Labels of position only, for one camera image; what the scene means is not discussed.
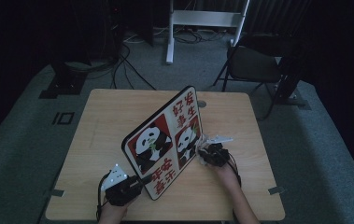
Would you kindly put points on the person's left hand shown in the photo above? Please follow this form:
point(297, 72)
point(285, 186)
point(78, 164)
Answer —
point(115, 211)

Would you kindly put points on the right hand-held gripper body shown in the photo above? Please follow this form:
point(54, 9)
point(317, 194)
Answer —
point(218, 155)

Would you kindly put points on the black folding chair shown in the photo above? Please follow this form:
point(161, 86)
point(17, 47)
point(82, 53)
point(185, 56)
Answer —
point(252, 65)

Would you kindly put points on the black floor stand base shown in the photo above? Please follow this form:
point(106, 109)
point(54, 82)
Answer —
point(65, 84)

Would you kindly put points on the black stand with base plate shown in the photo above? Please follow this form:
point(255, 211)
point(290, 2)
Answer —
point(290, 90)

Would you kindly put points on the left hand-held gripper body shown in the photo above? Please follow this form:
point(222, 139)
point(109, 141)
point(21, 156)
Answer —
point(121, 191)

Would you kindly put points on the dark equipment rack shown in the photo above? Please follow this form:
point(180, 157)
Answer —
point(103, 28)

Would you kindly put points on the panda picture board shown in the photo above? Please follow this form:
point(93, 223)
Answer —
point(162, 146)

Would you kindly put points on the dark curtain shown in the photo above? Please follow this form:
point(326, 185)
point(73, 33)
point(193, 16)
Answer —
point(277, 15)

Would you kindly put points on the person's right hand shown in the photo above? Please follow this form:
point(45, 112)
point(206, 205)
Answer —
point(227, 175)

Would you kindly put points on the white metal stand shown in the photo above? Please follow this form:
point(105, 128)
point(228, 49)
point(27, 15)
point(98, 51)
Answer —
point(205, 18)

